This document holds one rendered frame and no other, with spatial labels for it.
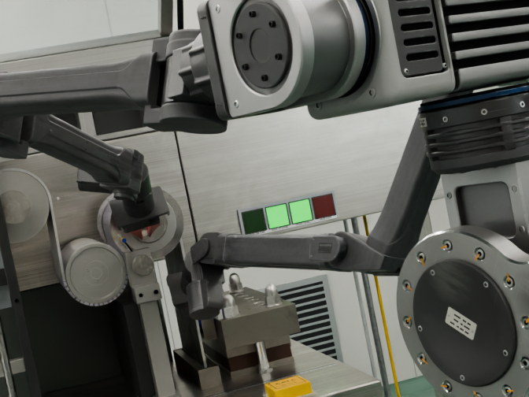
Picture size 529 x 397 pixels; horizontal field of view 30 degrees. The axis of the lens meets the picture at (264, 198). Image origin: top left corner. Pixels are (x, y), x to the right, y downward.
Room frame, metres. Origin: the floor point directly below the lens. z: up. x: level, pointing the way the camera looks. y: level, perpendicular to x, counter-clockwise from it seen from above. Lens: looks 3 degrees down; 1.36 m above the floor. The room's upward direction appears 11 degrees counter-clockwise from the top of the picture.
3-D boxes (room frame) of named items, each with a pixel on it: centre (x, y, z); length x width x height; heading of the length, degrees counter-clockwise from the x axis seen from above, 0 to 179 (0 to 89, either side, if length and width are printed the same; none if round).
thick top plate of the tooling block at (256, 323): (2.18, 0.11, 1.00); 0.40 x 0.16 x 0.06; 15
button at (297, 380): (1.79, 0.02, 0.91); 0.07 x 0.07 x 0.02; 15
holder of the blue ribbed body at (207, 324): (2.12, 0.19, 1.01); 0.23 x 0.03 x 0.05; 15
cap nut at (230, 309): (2.00, 0.11, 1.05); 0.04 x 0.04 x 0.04
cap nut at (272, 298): (2.04, 0.02, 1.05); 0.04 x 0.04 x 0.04
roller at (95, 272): (2.06, 0.39, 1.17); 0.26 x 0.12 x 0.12; 15
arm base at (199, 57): (1.04, 0.01, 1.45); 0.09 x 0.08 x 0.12; 127
